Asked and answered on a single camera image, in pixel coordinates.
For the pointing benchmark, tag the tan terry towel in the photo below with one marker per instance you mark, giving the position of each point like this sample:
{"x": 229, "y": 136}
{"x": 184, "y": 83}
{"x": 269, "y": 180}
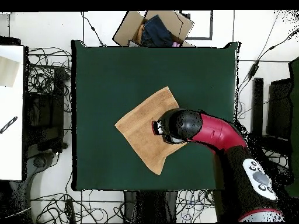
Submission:
{"x": 140, "y": 130}

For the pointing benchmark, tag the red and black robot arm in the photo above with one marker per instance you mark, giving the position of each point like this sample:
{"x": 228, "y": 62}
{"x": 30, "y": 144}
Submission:
{"x": 219, "y": 133}

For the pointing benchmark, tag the pink cloth item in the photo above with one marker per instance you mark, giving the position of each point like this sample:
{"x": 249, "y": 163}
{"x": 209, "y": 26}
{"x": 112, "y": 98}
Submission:
{"x": 176, "y": 44}

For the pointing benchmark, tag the orange cloth item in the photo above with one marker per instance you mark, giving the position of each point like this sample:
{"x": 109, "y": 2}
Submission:
{"x": 140, "y": 33}

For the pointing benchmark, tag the dark green table cloth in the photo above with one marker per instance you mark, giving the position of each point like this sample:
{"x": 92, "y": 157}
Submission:
{"x": 105, "y": 81}

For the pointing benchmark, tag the dark blue jeans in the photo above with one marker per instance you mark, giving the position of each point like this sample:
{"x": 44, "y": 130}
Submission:
{"x": 156, "y": 32}

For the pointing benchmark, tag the brown cardboard box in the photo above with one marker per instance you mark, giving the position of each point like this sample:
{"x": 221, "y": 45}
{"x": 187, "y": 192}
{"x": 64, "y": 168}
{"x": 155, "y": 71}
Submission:
{"x": 126, "y": 30}

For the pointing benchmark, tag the black metal stand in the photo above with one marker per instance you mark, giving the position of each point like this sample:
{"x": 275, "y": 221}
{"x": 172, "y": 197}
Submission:
{"x": 58, "y": 93}

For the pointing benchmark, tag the dark green fabric sheet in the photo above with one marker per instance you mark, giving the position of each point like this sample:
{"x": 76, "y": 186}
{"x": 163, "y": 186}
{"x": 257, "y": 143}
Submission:
{"x": 295, "y": 116}

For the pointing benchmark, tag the white desk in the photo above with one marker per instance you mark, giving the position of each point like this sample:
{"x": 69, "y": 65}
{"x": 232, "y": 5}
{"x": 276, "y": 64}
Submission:
{"x": 11, "y": 151}

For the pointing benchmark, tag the beige cardboard piece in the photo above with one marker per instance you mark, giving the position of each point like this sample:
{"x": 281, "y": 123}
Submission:
{"x": 8, "y": 72}

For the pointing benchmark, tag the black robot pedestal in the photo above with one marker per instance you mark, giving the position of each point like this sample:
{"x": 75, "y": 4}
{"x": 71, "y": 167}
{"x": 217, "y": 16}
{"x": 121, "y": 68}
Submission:
{"x": 149, "y": 205}

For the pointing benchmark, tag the black metal frame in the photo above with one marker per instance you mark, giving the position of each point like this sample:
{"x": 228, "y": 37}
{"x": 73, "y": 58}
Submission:
{"x": 279, "y": 107}

